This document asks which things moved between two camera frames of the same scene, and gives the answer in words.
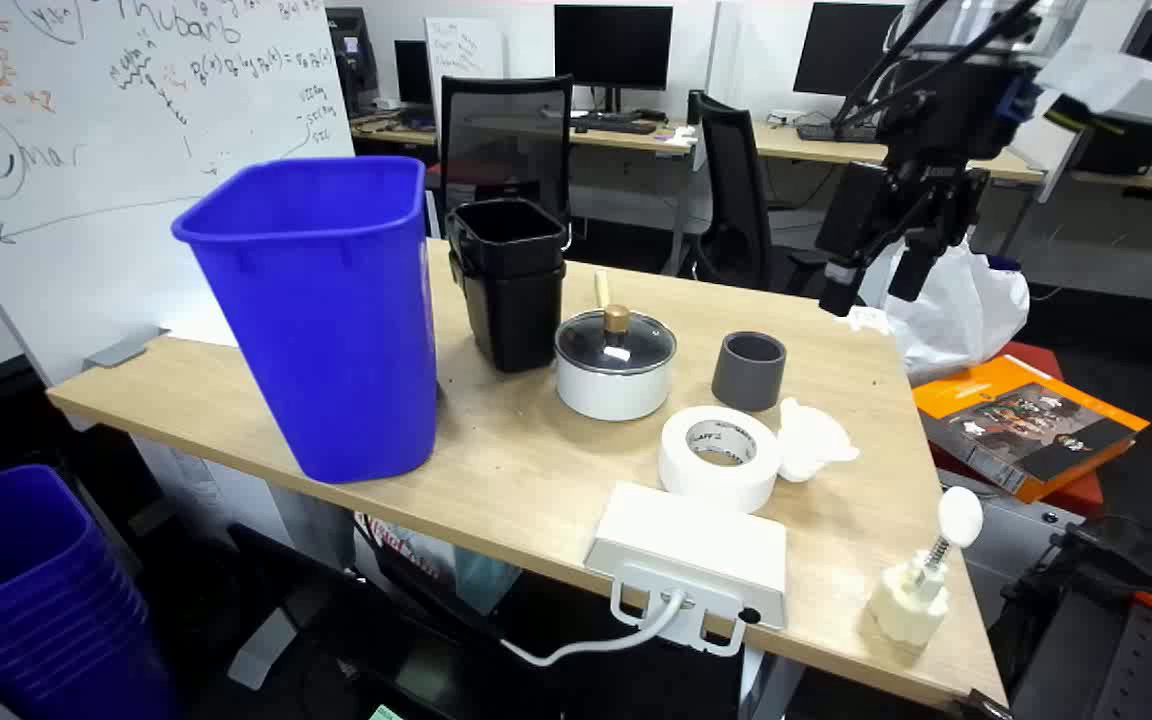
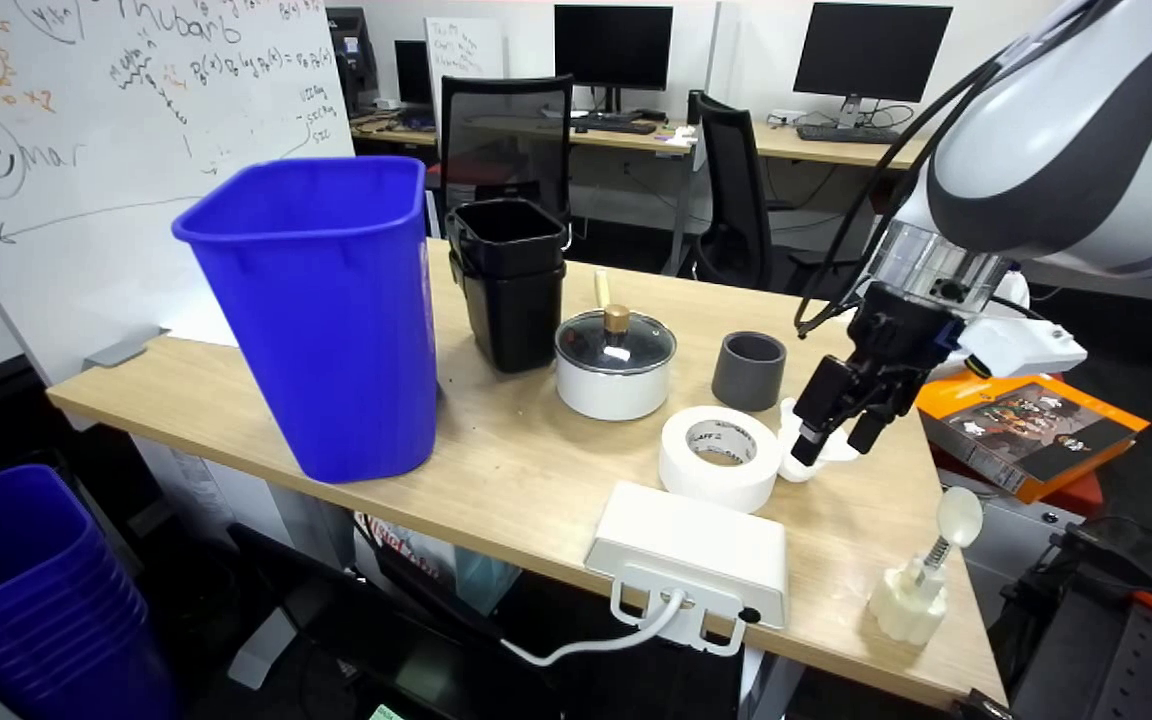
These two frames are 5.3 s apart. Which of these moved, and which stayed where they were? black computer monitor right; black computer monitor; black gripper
Moved: black gripper
Stayed: black computer monitor right; black computer monitor
